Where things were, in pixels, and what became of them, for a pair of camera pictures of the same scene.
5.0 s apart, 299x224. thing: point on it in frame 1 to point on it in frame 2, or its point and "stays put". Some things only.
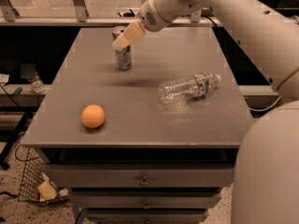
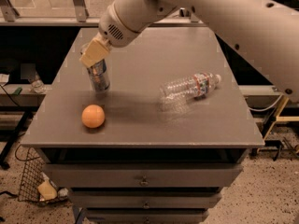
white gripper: [151, 17] to [116, 28]
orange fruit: [92, 116] stays put
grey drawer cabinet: [151, 145] stays put
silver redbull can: [123, 56] to [99, 76]
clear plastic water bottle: [188, 88] stays put
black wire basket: [35, 185] stays put
